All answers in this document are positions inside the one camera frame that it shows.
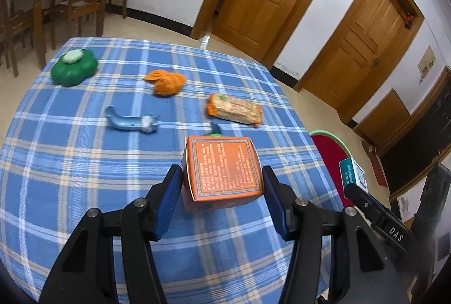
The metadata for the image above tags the orange snack packet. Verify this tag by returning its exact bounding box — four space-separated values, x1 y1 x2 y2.
206 93 263 126

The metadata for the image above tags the paper wall notice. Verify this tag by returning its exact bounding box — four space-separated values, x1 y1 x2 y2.
417 46 437 76

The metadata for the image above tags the green clover-shaped plush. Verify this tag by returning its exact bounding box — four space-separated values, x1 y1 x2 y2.
50 48 98 86

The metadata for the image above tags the wooden door frame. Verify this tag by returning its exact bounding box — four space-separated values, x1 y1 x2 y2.
190 0 349 68

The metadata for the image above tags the orange plush toy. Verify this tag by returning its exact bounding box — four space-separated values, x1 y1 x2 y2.
143 69 186 98

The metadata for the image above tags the red bin with green rim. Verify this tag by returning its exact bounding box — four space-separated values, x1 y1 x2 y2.
309 130 353 206

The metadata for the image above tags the orange cardboard box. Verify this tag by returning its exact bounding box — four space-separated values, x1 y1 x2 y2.
181 136 265 212

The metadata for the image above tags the teal white small box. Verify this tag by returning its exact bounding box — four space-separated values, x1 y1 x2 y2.
339 158 369 197

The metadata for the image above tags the blue curved plastic toy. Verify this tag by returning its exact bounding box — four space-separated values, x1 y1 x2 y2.
105 106 161 134

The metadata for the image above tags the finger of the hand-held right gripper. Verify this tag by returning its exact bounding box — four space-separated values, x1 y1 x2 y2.
343 184 414 250

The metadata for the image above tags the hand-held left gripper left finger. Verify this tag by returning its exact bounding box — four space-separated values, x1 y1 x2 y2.
39 165 184 304

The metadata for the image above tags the blue plaid tablecloth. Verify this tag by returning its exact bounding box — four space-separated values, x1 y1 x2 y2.
0 37 348 304

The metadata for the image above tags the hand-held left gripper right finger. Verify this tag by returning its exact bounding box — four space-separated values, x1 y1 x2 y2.
261 165 411 304

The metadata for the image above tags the closed wooden door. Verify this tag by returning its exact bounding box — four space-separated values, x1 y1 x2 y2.
293 0 425 125

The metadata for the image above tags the wooden cabinet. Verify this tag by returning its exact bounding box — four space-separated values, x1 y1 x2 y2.
353 66 451 199

